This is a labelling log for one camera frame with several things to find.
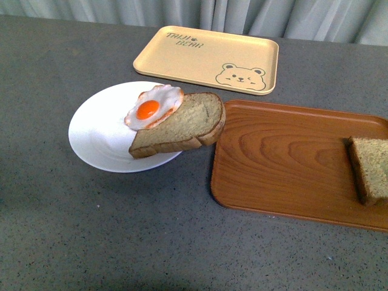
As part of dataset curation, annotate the white round plate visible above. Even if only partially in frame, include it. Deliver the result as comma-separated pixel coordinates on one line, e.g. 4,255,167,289
68,81,181,173

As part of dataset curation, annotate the yellow bear tray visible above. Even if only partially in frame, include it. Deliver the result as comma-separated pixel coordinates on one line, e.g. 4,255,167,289
133,25,279,96

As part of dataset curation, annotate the brown wooden tray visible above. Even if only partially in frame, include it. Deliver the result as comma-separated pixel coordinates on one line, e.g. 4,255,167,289
211,100,387,232

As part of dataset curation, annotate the fried egg toy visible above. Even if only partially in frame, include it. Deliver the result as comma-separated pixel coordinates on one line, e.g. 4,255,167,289
124,85,184,131

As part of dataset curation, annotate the bread slice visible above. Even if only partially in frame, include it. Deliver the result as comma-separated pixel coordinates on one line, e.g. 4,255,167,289
129,92,226,159
347,136,387,206

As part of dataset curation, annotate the grey curtain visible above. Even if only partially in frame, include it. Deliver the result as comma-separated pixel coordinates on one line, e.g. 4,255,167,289
1,0,387,46

